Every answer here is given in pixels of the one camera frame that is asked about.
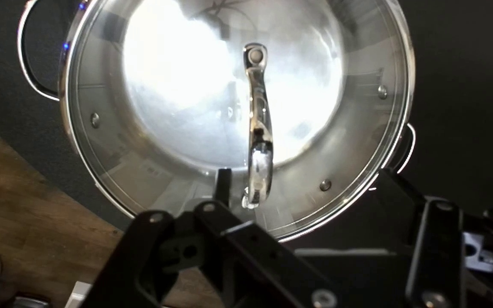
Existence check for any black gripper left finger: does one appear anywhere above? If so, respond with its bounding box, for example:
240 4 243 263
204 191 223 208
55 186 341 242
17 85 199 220
79 168 341 308

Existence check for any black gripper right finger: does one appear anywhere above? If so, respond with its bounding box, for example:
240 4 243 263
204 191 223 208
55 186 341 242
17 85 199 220
314 168 493 308

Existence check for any glass pot lid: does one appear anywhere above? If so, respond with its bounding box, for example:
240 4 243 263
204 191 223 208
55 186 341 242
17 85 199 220
60 0 418 245

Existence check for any stainless steel pot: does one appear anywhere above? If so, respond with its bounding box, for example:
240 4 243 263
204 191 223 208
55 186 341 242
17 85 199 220
16 0 420 245

